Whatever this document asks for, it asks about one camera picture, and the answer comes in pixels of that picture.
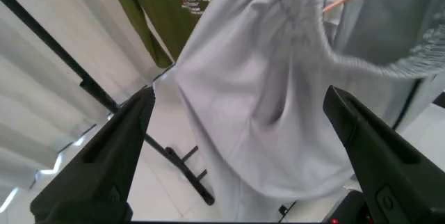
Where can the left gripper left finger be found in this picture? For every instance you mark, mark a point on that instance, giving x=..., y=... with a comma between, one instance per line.
x=97, y=168

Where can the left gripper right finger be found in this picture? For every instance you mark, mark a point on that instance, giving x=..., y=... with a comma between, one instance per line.
x=393, y=168

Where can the pale grey shorts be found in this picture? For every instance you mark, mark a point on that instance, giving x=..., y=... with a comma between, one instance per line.
x=243, y=95

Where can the green shirt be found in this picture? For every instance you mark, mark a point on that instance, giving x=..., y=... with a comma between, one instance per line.
x=163, y=18

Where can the black clothes rack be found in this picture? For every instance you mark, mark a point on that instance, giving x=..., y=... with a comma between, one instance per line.
x=95, y=93

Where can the white curtain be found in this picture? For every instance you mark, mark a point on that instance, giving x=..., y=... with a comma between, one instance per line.
x=34, y=112

